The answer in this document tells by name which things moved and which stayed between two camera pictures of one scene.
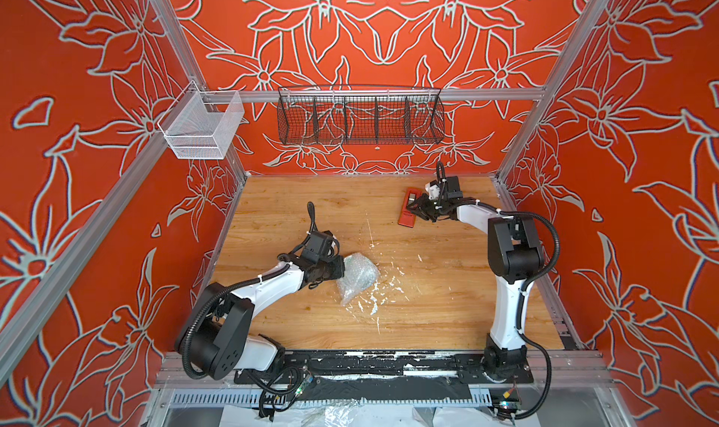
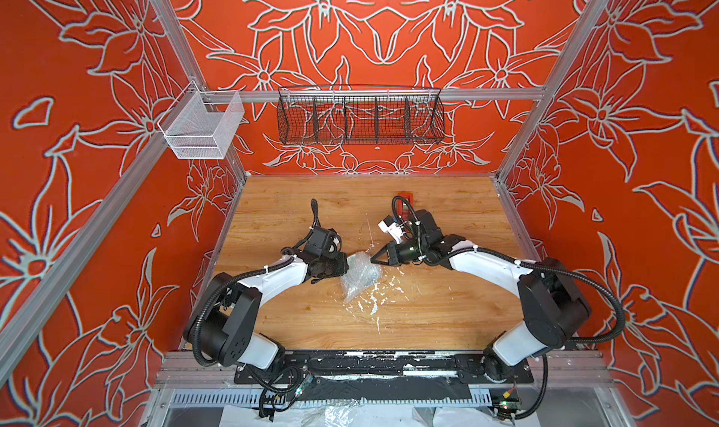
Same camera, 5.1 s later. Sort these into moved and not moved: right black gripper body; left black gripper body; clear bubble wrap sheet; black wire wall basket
Moved: right black gripper body
Not moved: black wire wall basket; clear bubble wrap sheet; left black gripper body
